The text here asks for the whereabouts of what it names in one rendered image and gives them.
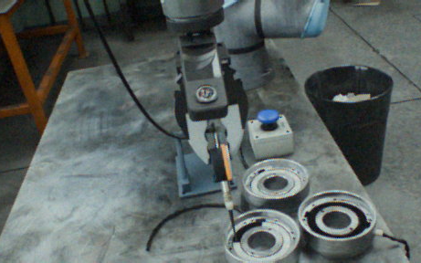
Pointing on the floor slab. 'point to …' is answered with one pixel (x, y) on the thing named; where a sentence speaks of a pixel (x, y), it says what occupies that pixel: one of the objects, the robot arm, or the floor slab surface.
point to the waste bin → (354, 113)
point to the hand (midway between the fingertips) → (219, 156)
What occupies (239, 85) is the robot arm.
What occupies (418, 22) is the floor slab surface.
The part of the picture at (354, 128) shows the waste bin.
